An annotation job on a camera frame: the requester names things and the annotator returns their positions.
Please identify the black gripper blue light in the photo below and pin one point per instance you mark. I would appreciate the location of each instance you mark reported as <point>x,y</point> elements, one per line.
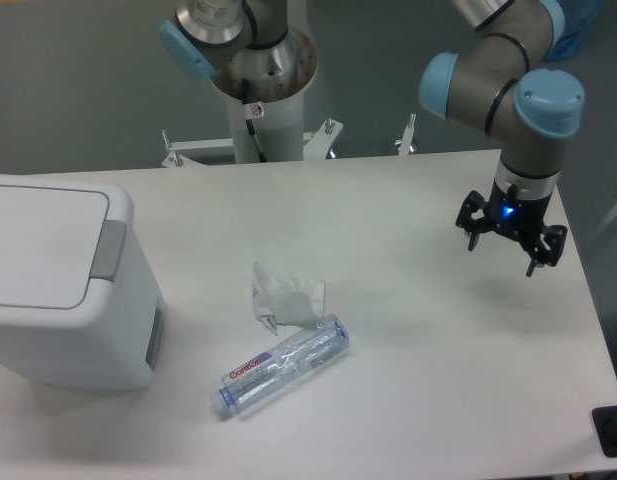
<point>519,220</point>

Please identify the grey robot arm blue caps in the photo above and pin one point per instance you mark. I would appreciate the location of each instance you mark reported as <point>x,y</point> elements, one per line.
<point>499,89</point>

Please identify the second grey robot arm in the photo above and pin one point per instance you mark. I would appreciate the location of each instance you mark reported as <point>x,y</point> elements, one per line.
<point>203,36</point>

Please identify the white trash can body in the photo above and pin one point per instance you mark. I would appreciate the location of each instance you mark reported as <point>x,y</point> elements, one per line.
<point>109,341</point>

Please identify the white trash can lid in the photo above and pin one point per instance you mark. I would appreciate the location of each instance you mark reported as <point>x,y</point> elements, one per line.
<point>57,236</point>

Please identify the blue object top right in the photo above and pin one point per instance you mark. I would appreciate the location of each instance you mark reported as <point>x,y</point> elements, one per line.
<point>579,18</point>

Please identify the clear crushed plastic bottle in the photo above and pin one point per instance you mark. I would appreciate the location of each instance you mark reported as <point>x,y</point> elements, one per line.
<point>267,373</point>

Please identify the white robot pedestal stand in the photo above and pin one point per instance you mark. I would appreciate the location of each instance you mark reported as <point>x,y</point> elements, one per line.
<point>264,93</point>

